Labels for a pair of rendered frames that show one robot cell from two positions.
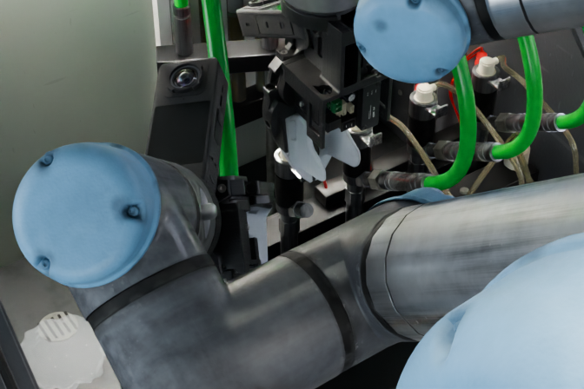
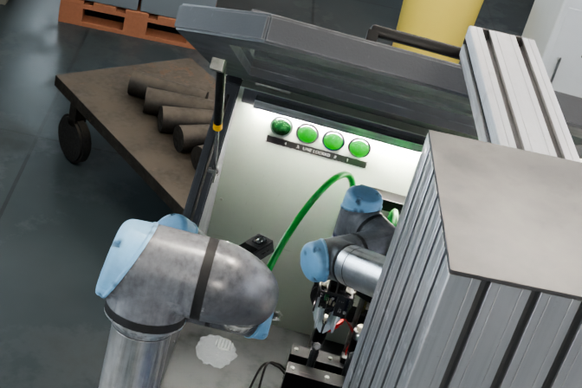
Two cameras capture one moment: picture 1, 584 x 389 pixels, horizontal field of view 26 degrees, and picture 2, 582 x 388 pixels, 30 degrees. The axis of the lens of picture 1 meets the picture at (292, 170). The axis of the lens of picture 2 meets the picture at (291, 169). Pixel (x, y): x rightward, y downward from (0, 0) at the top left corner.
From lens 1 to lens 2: 1.32 m
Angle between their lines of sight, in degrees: 29
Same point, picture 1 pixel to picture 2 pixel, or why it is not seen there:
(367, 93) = (339, 300)
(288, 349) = not seen: hidden behind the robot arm
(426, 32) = (313, 261)
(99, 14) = (316, 235)
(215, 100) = (260, 250)
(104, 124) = (299, 282)
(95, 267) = not seen: hidden behind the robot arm
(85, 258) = not seen: hidden behind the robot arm
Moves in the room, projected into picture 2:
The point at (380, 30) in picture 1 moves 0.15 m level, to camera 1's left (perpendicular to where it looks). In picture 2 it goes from (304, 255) to (245, 212)
